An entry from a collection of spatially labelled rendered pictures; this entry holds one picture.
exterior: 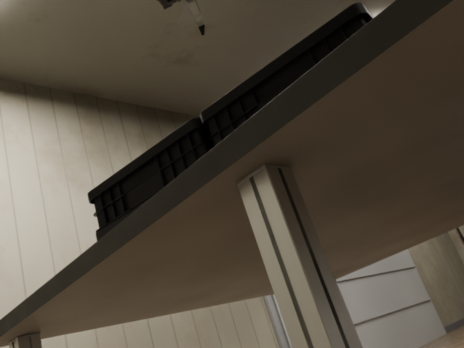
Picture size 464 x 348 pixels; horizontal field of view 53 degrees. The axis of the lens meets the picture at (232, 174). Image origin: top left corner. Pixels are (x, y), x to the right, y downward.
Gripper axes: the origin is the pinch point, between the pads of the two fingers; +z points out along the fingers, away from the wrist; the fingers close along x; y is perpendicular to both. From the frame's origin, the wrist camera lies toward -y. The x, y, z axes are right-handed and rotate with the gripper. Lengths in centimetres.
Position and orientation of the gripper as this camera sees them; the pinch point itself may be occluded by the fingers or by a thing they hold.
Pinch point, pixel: (195, 18)
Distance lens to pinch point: 111.5
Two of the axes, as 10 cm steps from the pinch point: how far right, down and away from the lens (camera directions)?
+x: -2.9, -2.1, -9.3
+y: -9.1, 3.6, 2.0
